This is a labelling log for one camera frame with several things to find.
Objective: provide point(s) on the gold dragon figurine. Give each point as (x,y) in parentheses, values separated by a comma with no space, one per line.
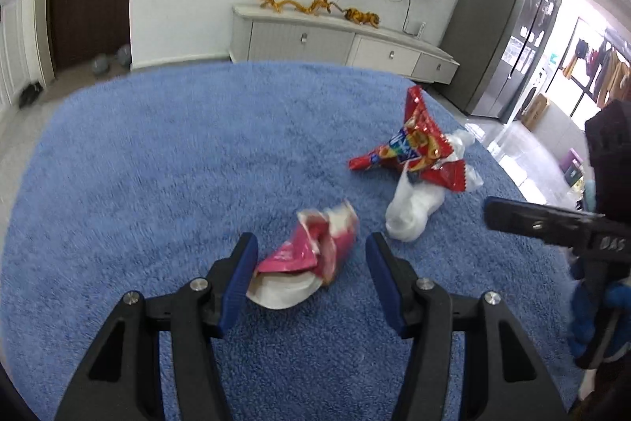
(283,4)

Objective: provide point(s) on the black shoes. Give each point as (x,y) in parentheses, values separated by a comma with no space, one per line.
(30,94)

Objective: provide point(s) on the pink snack packet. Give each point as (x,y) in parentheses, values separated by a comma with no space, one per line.
(291,256)

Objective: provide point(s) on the red colourful snack bag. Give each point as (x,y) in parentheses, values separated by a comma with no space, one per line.
(419,145)

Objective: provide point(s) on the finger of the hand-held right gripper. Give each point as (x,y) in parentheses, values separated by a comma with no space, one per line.
(532,221)

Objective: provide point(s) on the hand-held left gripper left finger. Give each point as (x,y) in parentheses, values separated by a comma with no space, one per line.
(236,283)

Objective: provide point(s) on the white power strip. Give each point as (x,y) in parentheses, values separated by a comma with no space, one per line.
(421,30)

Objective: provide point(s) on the row of hanging clothes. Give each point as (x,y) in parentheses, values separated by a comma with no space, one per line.
(609,75)

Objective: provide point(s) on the grey refrigerator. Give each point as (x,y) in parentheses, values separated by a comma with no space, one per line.
(488,31)

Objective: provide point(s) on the blue fluffy blanket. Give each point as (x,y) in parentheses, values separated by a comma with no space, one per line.
(172,179)

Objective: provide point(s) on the white grey television cabinet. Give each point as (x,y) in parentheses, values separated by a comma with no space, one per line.
(296,39)

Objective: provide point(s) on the grey bin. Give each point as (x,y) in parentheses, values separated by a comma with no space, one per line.
(576,178)

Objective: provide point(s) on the purple bin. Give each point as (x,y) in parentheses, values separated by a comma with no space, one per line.
(572,158)

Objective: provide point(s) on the crumpled white plastic bag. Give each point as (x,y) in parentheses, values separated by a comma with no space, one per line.
(411,214)

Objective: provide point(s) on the orange tiger figurine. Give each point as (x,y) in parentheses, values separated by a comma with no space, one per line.
(360,15)

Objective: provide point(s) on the grey slipper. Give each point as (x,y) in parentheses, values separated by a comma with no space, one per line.
(100,66)
(123,55)

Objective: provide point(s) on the white washing machine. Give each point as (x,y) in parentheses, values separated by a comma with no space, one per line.
(542,80)

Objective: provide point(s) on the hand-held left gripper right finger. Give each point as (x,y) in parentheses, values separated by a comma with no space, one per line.
(387,283)

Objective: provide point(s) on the cardboard box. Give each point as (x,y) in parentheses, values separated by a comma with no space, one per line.
(536,113)

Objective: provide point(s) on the person's right hand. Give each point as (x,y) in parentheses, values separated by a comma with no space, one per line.
(581,307)

